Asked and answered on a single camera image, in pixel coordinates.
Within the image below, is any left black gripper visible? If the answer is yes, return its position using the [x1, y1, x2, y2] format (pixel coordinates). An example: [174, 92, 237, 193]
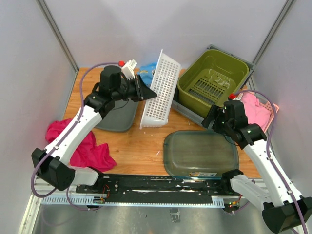
[112, 74, 157, 102]

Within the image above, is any white perforated plastic basket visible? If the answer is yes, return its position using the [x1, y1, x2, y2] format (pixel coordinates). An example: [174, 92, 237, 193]
[140, 51, 181, 129]

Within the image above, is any dark grey plastic tray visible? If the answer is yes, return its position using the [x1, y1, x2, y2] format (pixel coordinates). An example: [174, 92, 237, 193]
[95, 100, 138, 132]

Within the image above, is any olive green plastic basin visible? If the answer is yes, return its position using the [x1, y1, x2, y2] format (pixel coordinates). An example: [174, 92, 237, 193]
[177, 49, 250, 117]

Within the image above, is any translucent blue plastic tub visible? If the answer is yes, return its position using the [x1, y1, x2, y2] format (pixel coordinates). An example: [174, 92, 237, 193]
[162, 130, 239, 178]

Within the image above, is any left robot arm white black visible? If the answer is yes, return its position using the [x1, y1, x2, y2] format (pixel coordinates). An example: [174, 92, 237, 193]
[31, 63, 157, 193]

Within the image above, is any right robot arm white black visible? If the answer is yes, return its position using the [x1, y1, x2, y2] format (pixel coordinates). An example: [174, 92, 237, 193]
[202, 99, 312, 234]

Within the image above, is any grey plastic bin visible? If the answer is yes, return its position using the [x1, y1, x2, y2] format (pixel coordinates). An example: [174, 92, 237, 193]
[170, 44, 256, 127]

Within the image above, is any blue patterned cloth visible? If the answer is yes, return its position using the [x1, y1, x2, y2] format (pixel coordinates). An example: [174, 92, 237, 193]
[137, 63, 157, 87]

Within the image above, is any pink folded cloth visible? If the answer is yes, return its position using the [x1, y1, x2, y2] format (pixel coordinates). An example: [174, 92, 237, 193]
[241, 92, 271, 131]

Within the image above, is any pink plastic basket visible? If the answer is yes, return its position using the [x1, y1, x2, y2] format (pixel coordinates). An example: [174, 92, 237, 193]
[250, 92, 274, 132]

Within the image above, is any magenta cloth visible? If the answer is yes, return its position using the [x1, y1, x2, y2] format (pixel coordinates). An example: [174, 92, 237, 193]
[45, 118, 117, 172]

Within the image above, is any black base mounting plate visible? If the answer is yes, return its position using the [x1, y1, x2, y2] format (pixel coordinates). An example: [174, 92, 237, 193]
[76, 174, 238, 206]

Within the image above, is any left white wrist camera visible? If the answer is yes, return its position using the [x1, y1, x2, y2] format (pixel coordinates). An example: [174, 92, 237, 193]
[118, 59, 137, 80]

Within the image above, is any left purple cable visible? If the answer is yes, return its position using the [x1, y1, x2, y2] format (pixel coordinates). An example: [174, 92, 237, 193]
[31, 62, 122, 211]

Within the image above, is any aluminium frame rail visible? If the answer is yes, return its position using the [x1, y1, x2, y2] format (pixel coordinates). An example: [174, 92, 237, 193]
[31, 174, 273, 208]

